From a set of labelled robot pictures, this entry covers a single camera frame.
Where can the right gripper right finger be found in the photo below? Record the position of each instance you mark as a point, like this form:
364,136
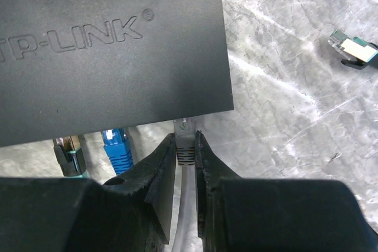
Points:
249,214

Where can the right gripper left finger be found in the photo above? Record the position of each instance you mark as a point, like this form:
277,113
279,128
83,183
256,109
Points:
129,212

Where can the black network switch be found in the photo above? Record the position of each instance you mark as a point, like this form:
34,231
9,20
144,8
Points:
72,67

